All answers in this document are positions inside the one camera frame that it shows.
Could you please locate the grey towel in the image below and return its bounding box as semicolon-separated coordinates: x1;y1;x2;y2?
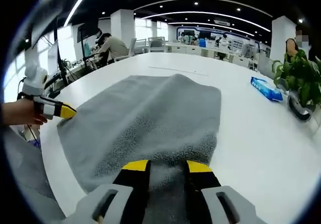
57;73;223;224

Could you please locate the person's left hand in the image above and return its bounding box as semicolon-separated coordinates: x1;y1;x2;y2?
0;99;49;127

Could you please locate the white monitor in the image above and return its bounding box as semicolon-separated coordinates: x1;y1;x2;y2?
47;39;61;77

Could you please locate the blue patterned object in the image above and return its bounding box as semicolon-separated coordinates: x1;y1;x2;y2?
27;138;41;150

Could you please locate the large black hanging screen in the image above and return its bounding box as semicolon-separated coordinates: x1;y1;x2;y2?
30;0;72;44

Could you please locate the black monitor on stand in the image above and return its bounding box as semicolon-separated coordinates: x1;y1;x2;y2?
77;20;100;43

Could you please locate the person's grey clothing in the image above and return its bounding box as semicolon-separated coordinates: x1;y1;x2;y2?
3;125;66;222

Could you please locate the long curved ceiling light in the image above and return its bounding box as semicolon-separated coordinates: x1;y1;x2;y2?
63;0;99;28

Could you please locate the white office chair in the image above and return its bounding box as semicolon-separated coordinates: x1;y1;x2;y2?
114;38;137;60

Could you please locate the grey office chair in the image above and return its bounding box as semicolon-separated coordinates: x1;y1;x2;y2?
147;37;168;53

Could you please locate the blue wet wipes pack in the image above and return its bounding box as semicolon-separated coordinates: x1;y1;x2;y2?
250;76;284;102

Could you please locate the row of white cabinets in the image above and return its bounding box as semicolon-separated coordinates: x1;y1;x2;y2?
166;43;202;57

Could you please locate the green potted plant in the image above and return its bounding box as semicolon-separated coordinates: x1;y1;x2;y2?
272;49;321;123

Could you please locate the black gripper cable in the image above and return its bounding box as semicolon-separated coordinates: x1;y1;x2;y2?
17;77;27;99

